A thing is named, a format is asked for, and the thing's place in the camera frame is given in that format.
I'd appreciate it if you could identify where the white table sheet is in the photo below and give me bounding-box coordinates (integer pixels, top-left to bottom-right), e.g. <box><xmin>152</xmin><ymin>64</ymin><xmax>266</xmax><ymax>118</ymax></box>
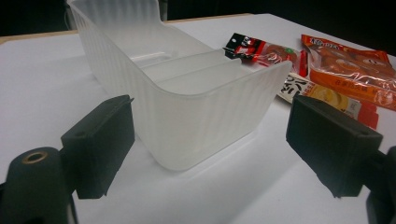
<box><xmin>0</xmin><ymin>12</ymin><xmax>396</xmax><ymax>224</ymax></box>

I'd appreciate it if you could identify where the orange snack packet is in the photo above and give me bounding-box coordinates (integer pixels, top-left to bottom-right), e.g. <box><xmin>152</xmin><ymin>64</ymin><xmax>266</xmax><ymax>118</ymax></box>
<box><xmin>301</xmin><ymin>34</ymin><xmax>396</xmax><ymax>112</ymax></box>

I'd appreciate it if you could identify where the white spout pouch red base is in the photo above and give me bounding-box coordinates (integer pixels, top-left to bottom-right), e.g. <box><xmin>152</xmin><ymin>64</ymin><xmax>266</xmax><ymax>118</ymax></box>
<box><xmin>276</xmin><ymin>72</ymin><xmax>380</xmax><ymax>131</ymax></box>

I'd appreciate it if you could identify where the red and black snack packet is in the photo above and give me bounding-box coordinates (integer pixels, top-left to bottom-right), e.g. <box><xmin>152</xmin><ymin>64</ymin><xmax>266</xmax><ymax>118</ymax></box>
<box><xmin>222</xmin><ymin>32</ymin><xmax>309</xmax><ymax>78</ymax></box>

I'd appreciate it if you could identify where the translucent plastic storage box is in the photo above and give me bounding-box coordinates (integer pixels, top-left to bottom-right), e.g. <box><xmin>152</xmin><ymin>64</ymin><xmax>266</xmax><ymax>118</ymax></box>
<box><xmin>66</xmin><ymin>0</ymin><xmax>293</xmax><ymax>172</ymax></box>

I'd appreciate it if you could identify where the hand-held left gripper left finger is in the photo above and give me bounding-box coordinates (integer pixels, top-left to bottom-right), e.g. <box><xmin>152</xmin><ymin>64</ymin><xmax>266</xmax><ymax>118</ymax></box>
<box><xmin>60</xmin><ymin>94</ymin><xmax>135</xmax><ymax>200</ymax></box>

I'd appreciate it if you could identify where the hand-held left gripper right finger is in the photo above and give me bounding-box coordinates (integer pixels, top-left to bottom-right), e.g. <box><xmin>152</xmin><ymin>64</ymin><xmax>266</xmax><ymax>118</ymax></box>
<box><xmin>285</xmin><ymin>93</ymin><xmax>384</xmax><ymax>199</ymax></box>

